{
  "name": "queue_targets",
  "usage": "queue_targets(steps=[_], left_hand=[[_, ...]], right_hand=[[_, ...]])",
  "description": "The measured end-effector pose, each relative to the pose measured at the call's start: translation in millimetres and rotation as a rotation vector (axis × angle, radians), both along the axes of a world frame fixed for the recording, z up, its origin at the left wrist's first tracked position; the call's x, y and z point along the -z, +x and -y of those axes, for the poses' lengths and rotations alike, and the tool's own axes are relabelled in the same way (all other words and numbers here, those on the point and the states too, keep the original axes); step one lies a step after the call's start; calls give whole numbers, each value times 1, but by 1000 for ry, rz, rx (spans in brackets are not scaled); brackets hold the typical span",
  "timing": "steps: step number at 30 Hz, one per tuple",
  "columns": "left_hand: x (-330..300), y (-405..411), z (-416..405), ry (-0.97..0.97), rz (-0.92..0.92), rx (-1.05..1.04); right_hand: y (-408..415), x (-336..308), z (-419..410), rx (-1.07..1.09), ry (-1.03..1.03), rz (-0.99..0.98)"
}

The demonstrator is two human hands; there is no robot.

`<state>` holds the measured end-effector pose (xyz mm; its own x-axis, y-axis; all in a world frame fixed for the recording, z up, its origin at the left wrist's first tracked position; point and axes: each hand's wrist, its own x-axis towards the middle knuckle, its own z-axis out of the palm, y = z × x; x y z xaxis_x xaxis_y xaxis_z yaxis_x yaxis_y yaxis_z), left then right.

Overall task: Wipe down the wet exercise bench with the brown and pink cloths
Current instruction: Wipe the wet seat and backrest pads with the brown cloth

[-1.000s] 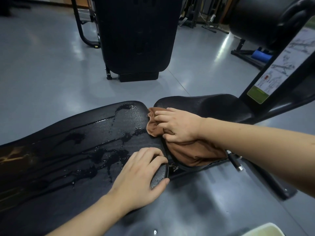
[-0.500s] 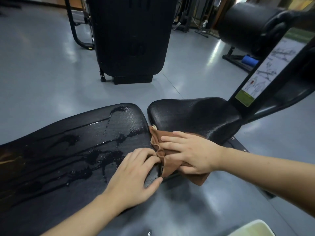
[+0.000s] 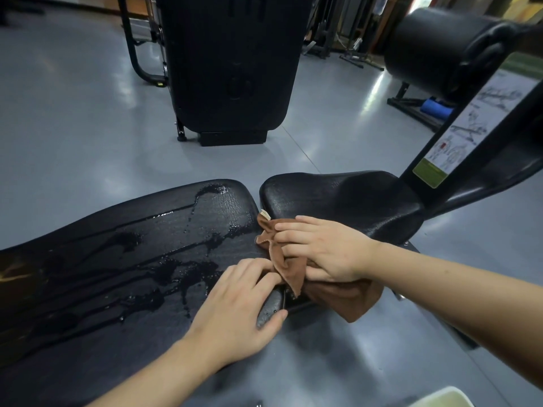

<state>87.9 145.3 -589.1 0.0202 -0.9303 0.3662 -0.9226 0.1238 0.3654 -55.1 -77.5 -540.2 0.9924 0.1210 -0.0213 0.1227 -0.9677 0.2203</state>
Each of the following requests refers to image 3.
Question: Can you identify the person's left hand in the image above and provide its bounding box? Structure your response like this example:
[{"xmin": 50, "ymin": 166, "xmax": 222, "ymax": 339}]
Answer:
[{"xmin": 182, "ymin": 257, "xmax": 289, "ymax": 369}]

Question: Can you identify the person's right hand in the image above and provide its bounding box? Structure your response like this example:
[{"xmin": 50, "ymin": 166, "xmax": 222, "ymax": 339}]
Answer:
[{"xmin": 274, "ymin": 215, "xmax": 385, "ymax": 284}]

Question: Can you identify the brown cleaning cloth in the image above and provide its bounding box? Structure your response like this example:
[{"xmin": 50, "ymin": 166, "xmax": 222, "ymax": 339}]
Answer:
[{"xmin": 254, "ymin": 209, "xmax": 385, "ymax": 324}]

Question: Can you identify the black padded gym bench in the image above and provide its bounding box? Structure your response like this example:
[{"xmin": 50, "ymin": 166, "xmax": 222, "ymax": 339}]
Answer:
[{"xmin": 0, "ymin": 7, "xmax": 543, "ymax": 407}]

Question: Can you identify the person's right forearm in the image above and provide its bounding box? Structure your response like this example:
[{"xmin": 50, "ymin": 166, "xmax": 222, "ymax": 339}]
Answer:
[{"xmin": 369, "ymin": 241, "xmax": 543, "ymax": 388}]

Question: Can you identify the blue foam roller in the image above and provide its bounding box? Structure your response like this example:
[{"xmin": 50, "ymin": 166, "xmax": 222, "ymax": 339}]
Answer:
[{"xmin": 420, "ymin": 98, "xmax": 457, "ymax": 122}]

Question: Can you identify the pale green basin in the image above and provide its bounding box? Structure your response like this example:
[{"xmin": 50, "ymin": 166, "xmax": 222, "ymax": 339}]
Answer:
[{"xmin": 409, "ymin": 386, "xmax": 476, "ymax": 407}]

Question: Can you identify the red lit vending machine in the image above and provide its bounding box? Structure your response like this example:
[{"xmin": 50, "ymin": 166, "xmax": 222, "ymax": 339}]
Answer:
[{"xmin": 405, "ymin": 0, "xmax": 444, "ymax": 15}]

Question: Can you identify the black cable machine rack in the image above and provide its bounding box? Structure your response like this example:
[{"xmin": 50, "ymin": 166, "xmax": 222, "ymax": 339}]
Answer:
[{"xmin": 303, "ymin": 0, "xmax": 387, "ymax": 72}]

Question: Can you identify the black curved machine frame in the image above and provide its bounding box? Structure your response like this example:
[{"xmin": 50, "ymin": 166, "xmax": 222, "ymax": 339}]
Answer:
[{"xmin": 117, "ymin": 0, "xmax": 170, "ymax": 88}]

